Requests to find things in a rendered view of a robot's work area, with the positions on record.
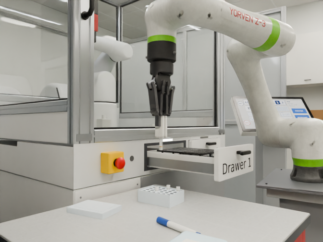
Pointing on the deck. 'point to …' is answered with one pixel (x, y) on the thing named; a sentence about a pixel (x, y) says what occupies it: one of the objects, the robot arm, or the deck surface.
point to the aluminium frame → (74, 58)
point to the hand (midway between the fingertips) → (161, 126)
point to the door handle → (89, 10)
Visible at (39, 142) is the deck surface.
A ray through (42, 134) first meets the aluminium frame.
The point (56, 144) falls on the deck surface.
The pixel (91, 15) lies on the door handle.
